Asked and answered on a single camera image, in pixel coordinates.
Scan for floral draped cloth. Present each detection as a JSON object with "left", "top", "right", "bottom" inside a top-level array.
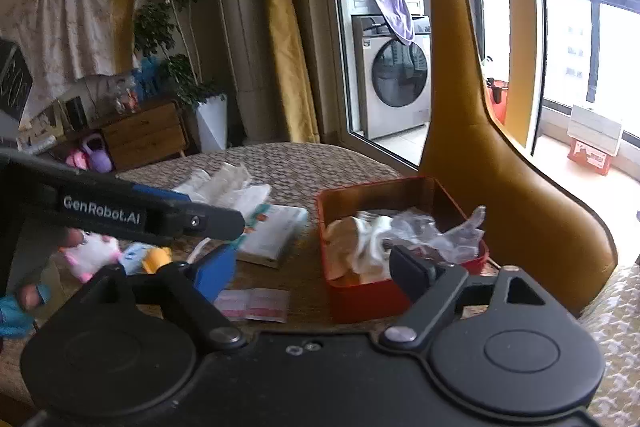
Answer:
[{"left": 5, "top": 0, "right": 121, "bottom": 88}]

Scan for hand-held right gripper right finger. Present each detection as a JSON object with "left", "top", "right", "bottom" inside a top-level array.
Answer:
[{"left": 381, "top": 244, "right": 581, "bottom": 350}]

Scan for black chalkboard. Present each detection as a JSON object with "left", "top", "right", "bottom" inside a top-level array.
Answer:
[{"left": 0, "top": 38, "right": 33, "bottom": 120}]

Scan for picture frame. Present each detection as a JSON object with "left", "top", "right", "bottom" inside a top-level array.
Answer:
[{"left": 27, "top": 104, "right": 68, "bottom": 142}]

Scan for tan giraffe chair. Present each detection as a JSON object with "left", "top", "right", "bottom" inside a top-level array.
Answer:
[{"left": 384, "top": 0, "right": 618, "bottom": 318}]

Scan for lace tablecloth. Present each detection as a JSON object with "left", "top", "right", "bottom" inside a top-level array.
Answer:
[{"left": 0, "top": 142, "right": 501, "bottom": 408}]

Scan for red cardboard box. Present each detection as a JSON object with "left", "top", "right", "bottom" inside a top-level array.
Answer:
[{"left": 567, "top": 138, "right": 613, "bottom": 176}]

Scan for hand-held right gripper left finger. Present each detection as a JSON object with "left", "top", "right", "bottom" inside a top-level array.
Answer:
[{"left": 37, "top": 245, "right": 247, "bottom": 353}]

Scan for covered floor air conditioner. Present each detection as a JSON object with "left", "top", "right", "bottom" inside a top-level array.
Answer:
[{"left": 207, "top": 0, "right": 291, "bottom": 142}]

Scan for red bucket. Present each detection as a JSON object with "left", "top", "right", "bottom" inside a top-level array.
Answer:
[{"left": 487, "top": 77, "right": 508, "bottom": 125}]

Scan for yellow curtain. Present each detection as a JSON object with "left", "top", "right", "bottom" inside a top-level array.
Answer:
[{"left": 256, "top": 0, "right": 321, "bottom": 144}]

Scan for white washing machine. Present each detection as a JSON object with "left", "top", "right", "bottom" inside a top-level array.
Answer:
[{"left": 345, "top": 0, "right": 432, "bottom": 141}]

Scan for person's left hand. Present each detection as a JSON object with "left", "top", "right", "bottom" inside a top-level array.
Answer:
[{"left": 15, "top": 229, "right": 88, "bottom": 312}]

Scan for face mask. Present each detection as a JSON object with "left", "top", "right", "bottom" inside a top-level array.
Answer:
[{"left": 119, "top": 243, "right": 151, "bottom": 268}]

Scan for white planter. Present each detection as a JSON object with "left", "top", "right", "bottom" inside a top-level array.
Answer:
[{"left": 195, "top": 93, "right": 229, "bottom": 154}]

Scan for white cloth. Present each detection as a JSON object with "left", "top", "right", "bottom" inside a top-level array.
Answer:
[{"left": 324, "top": 214, "right": 396, "bottom": 284}]

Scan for clear plastic bag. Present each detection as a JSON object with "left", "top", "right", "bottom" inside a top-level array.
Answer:
[{"left": 385, "top": 206, "right": 487, "bottom": 265}]

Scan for patterned seat cushion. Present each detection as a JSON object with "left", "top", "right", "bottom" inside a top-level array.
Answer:
[{"left": 580, "top": 264, "right": 640, "bottom": 427}]

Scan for purple cloth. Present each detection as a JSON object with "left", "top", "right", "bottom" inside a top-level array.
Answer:
[{"left": 369, "top": 0, "right": 416, "bottom": 46}]

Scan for blue toy figures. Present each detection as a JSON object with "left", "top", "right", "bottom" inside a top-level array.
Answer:
[{"left": 132, "top": 57, "right": 161, "bottom": 100}]

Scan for yellow duck toy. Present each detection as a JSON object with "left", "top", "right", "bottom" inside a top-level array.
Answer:
[{"left": 141, "top": 247, "right": 173, "bottom": 275}]

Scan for white bunny plush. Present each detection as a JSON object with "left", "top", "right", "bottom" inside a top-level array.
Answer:
[{"left": 59, "top": 232, "right": 123, "bottom": 284}]

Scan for purple kettlebell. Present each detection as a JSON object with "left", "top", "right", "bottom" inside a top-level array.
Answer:
[{"left": 82, "top": 134, "right": 113, "bottom": 172}]

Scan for black speaker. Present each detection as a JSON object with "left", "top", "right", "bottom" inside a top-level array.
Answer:
[{"left": 65, "top": 97, "right": 88, "bottom": 130}]

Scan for red tin box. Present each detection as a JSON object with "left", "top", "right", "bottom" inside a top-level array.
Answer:
[{"left": 315, "top": 176, "right": 490, "bottom": 324}]

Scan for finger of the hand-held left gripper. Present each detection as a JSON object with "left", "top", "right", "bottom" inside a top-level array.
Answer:
[
  {"left": 149, "top": 202, "right": 247, "bottom": 242},
  {"left": 117, "top": 186, "right": 188, "bottom": 205}
]

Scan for wooden drawer cabinet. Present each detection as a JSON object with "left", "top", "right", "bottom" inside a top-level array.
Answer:
[{"left": 100, "top": 99, "right": 187, "bottom": 172}]

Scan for white plastic bag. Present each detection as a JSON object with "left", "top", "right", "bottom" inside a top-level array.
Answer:
[{"left": 172, "top": 162, "right": 273, "bottom": 218}]

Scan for tissue pack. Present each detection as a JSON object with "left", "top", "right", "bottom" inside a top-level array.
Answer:
[{"left": 235, "top": 203, "right": 309, "bottom": 269}]

